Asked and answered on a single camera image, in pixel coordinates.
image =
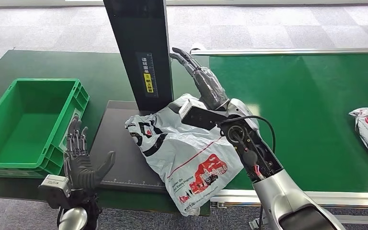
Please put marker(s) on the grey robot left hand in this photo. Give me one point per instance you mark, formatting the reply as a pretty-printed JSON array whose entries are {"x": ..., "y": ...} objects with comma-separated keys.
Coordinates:
[{"x": 79, "y": 171}]

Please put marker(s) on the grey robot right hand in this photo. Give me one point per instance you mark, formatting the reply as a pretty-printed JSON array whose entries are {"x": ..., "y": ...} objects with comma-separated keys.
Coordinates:
[{"x": 207, "y": 84}]

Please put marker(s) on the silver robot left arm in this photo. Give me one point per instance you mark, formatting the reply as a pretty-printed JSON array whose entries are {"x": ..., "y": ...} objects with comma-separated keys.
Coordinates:
[{"x": 74, "y": 219}]

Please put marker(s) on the green conveyor belt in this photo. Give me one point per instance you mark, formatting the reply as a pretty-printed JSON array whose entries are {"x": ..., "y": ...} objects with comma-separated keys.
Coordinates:
[{"x": 314, "y": 127}]

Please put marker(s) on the green plastic crate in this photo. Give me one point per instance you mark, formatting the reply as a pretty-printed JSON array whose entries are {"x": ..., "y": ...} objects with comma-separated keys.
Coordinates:
[{"x": 28, "y": 133}]

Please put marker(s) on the black scanner column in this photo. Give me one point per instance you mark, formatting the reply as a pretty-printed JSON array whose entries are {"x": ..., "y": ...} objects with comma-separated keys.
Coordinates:
[{"x": 139, "y": 38}]

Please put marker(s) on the dark green table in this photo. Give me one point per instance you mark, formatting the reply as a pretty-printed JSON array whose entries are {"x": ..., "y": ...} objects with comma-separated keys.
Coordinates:
[{"x": 44, "y": 63}]

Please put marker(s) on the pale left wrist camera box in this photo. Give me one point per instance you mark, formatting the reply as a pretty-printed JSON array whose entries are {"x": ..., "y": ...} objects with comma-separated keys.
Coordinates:
[{"x": 55, "y": 190}]

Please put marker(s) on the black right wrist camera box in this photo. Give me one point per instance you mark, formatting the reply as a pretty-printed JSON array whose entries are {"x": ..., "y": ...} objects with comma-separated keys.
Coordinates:
[{"x": 200, "y": 117}]

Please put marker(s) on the black scanner base plate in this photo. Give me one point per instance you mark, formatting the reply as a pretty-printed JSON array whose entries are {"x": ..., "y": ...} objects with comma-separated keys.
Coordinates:
[{"x": 117, "y": 139}]

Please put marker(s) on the aluminium conveyor frame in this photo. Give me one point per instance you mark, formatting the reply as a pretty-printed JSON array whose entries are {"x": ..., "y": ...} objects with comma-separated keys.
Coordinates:
[{"x": 298, "y": 51}]

